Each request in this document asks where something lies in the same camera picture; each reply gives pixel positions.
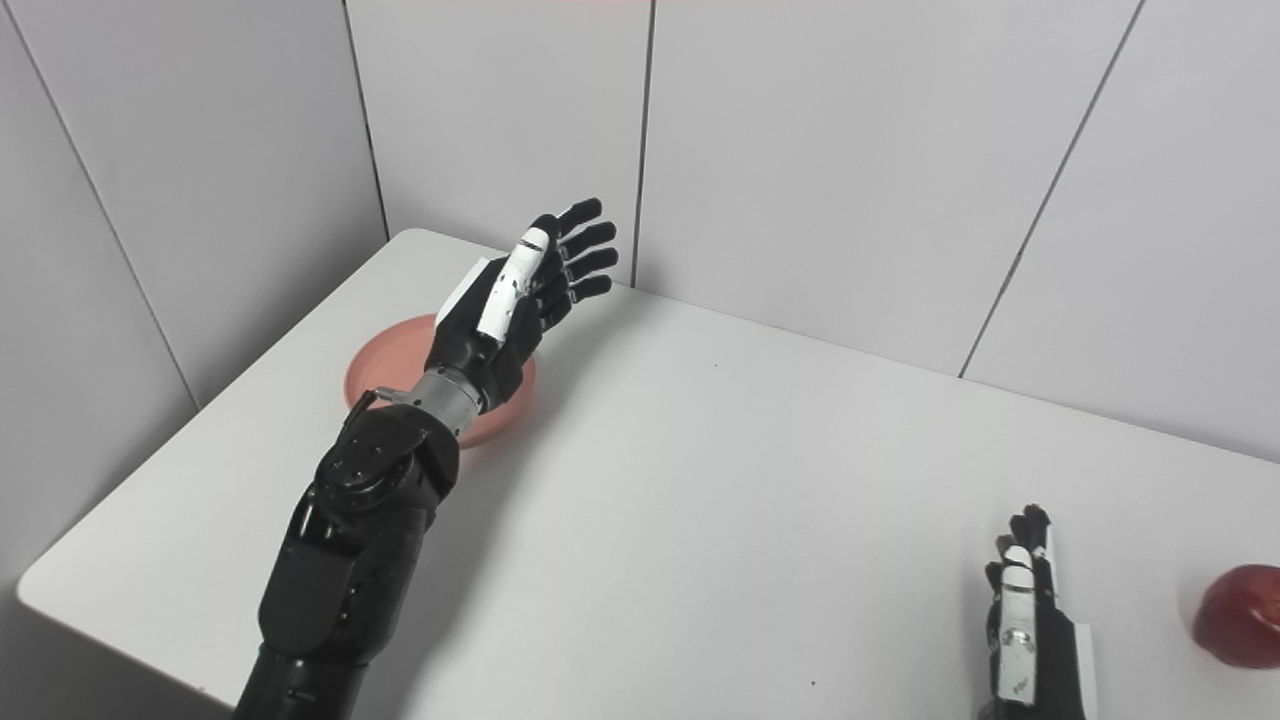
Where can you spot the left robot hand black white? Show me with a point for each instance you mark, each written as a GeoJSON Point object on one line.
{"type": "Point", "coordinates": [510, 310]}

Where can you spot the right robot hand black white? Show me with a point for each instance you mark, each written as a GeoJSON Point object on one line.
{"type": "Point", "coordinates": [1030, 640]}

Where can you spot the pink round plate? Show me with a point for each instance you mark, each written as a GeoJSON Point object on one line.
{"type": "Point", "coordinates": [500, 410]}

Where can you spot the red apple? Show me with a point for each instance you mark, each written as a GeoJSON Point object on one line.
{"type": "Point", "coordinates": [1240, 615]}

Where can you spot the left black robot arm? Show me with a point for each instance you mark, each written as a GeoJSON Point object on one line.
{"type": "Point", "coordinates": [350, 540]}

